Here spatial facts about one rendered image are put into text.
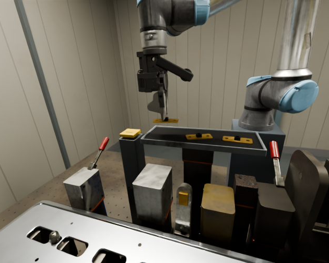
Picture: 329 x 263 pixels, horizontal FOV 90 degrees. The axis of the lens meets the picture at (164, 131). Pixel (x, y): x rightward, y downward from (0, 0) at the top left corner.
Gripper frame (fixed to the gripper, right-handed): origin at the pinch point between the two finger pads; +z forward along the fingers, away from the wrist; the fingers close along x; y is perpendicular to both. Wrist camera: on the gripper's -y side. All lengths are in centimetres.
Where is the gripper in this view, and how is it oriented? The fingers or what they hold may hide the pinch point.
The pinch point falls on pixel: (165, 116)
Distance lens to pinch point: 54.8
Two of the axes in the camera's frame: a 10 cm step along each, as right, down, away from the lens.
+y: -9.8, -0.1, 1.8
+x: -1.7, 3.6, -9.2
